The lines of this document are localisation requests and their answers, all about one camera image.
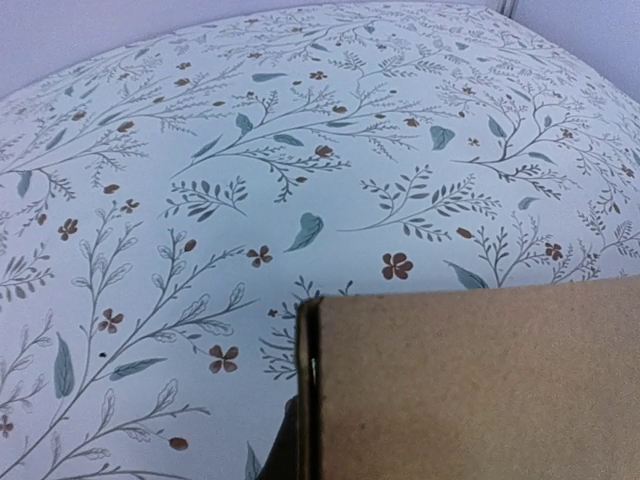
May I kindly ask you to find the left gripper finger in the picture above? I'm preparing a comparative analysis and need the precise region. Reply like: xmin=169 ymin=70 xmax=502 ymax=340
xmin=259 ymin=395 xmax=299 ymax=480

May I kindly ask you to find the brown cardboard box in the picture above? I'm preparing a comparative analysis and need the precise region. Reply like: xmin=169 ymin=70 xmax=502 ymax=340
xmin=296 ymin=277 xmax=639 ymax=479

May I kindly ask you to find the floral patterned table mat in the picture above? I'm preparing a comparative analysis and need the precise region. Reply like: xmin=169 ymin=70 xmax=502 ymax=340
xmin=1 ymin=1 xmax=639 ymax=479

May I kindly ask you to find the right aluminium corner post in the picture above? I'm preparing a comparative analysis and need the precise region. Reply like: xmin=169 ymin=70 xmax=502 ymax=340
xmin=496 ymin=0 xmax=519 ymax=18

